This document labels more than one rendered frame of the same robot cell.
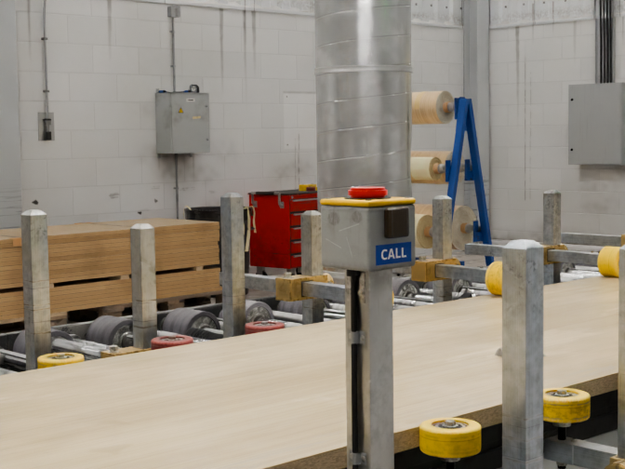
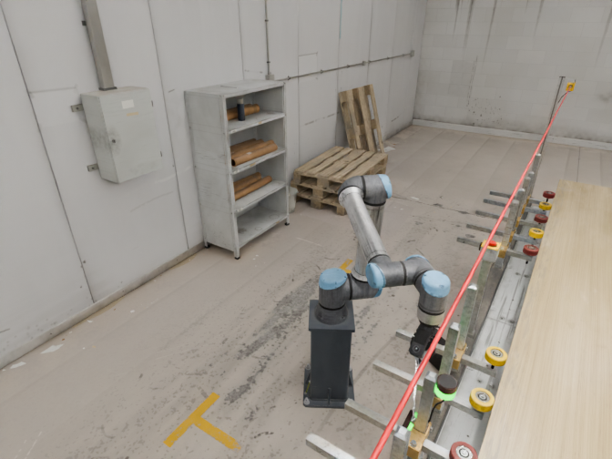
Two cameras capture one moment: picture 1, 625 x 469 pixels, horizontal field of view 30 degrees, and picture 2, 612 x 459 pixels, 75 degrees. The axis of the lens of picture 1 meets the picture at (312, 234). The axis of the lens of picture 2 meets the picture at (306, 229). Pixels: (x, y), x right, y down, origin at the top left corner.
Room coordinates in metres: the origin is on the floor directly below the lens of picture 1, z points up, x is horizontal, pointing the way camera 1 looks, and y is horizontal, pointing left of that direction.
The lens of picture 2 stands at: (2.47, -1.20, 2.10)
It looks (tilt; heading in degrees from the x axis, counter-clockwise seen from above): 28 degrees down; 167
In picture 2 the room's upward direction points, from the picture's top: straight up
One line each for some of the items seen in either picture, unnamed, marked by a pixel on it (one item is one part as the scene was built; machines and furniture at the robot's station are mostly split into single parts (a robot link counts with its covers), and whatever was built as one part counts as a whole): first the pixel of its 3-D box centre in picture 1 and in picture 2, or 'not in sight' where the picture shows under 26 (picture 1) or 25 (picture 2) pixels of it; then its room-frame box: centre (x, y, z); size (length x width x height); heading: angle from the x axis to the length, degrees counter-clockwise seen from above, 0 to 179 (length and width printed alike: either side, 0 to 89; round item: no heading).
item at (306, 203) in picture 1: (294, 235); not in sight; (10.19, 0.16, 0.41); 0.76 x 0.48 x 0.81; 141
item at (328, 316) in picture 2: not in sight; (331, 307); (0.76, -0.64, 0.65); 0.19 x 0.19 x 0.10
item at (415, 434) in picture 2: not in sight; (418, 437); (1.72, -0.63, 0.85); 0.13 x 0.06 x 0.05; 133
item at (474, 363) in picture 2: not in sight; (443, 351); (1.35, -0.31, 0.81); 0.43 x 0.03 x 0.04; 43
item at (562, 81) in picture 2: not in sight; (549, 142); (-0.19, 1.47, 1.20); 0.15 x 0.12 x 1.00; 133
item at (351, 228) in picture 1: (367, 235); (489, 251); (1.18, -0.06, 1.18); 0.07 x 0.07 x 0.08; 43
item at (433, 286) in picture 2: not in sight; (433, 291); (1.51, -0.52, 1.28); 0.10 x 0.09 x 0.12; 176
